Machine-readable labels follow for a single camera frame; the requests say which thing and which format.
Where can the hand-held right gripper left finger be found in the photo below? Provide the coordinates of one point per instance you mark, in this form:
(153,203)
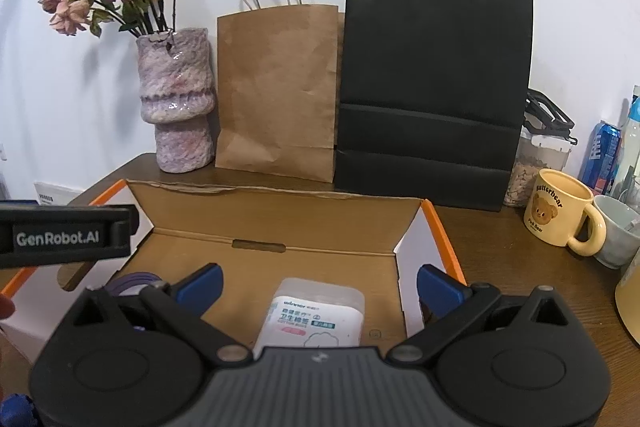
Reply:
(200,287)

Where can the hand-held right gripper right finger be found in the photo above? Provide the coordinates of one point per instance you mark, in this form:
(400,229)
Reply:
(437,289)

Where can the white cotton swab box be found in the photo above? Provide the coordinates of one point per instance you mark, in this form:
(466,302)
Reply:
(310,314)

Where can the red printed cardboard box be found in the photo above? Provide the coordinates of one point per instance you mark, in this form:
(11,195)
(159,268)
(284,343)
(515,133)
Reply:
(300,227)

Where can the person's left hand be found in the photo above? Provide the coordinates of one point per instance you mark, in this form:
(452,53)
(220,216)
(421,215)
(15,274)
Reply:
(4,307)

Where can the white slotted appliance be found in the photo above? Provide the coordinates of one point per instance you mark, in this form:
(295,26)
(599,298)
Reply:
(57,193)

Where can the purple roll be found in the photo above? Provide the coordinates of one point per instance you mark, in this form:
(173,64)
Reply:
(132,281)

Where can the yellow bear mug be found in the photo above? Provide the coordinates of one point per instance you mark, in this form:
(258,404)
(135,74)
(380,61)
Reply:
(550,207)

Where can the clear jar with black lid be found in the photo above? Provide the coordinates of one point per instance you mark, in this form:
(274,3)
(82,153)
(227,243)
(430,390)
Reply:
(532,167)

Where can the pink mottled ceramic vase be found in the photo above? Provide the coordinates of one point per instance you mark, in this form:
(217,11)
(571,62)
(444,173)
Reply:
(175,107)

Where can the grey ceramic cup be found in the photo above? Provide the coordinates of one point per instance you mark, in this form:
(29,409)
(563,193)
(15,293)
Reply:
(617,232)

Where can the cream thermos jug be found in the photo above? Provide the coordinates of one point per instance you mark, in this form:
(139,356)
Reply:
(631,302)

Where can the brown paper bag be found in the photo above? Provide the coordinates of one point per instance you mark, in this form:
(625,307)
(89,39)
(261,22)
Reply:
(275,97)

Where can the blue drink can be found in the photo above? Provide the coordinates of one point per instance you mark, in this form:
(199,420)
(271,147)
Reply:
(602,157)

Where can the black paper bag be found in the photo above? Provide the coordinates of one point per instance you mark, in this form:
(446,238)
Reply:
(430,57)

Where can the clear bottle with blue label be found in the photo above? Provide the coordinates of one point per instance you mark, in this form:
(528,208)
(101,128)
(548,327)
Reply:
(632,142)

